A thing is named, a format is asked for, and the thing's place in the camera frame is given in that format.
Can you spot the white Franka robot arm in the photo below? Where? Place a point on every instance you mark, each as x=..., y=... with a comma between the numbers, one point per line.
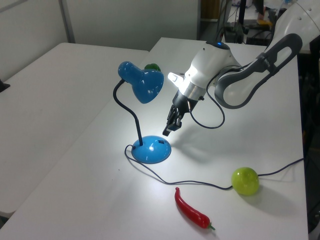
x=240, y=82

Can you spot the green bell pepper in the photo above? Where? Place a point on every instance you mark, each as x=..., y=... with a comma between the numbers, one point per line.
x=152, y=66

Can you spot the red chili pepper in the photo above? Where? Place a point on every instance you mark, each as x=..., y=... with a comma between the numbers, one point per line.
x=190, y=211

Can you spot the blue gooseneck desk lamp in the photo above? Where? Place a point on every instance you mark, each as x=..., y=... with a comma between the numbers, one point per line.
x=145, y=85

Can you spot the black background stand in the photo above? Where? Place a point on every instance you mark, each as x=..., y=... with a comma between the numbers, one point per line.
x=242, y=15

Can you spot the yellow-green apple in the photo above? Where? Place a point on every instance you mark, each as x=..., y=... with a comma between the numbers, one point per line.
x=245, y=181

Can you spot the yellow background object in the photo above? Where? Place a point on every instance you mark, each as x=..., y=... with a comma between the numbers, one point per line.
x=265, y=22

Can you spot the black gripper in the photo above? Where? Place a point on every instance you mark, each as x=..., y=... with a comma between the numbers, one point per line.
x=183, y=103

